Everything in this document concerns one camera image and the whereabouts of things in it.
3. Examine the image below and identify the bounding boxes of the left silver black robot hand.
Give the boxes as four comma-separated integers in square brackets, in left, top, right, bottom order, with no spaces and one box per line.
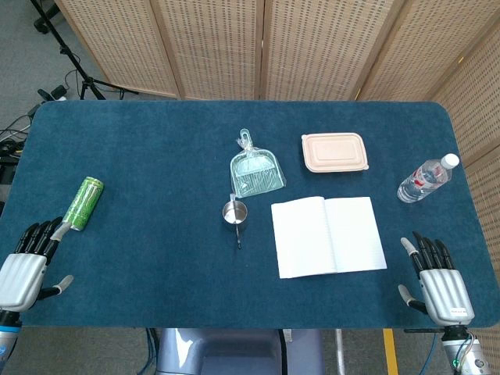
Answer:
[0,216,75,313]

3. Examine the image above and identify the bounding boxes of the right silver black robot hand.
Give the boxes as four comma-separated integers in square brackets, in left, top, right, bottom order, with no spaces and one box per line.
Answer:
[398,231,475,326]

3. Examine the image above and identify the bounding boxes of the white lined notebook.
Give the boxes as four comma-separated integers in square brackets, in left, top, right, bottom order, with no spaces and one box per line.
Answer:
[270,196,388,280]

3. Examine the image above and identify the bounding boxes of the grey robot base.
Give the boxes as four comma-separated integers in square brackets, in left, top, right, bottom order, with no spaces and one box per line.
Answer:
[155,327,326,375]

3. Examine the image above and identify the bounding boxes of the green energy drink can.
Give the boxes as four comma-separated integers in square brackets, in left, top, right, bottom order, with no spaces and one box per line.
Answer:
[61,176,105,231]

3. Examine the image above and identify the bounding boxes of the clear plastic water bottle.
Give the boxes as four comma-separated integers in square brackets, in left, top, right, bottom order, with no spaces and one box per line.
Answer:
[396,153,461,204]

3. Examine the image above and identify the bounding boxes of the blue table mat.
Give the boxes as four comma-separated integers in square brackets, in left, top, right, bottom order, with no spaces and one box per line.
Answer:
[0,100,497,330]

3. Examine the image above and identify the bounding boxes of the beige lidded food container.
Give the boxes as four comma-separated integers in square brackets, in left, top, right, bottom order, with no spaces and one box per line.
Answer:
[301,132,370,173]

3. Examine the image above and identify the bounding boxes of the black power adapter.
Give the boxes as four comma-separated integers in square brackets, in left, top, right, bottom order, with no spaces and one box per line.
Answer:
[37,84,68,102]

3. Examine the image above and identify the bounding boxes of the black tripod stand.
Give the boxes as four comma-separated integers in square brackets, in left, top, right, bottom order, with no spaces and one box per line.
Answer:
[30,0,138,101]

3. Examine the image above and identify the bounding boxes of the steel measuring cup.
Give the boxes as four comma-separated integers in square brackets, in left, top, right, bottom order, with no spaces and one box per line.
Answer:
[222,192,249,250]

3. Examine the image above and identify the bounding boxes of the clear green dustpan brush set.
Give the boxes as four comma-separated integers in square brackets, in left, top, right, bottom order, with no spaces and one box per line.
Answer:
[229,128,288,198]

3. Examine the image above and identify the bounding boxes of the woven folding screen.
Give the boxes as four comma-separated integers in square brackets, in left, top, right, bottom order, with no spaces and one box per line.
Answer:
[54,0,500,375]

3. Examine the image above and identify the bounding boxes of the black cables on floor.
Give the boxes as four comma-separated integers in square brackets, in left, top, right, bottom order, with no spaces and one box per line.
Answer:
[0,103,40,184]

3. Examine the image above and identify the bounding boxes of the blue cable bundle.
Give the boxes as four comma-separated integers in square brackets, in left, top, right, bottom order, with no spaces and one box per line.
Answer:
[145,327,158,375]

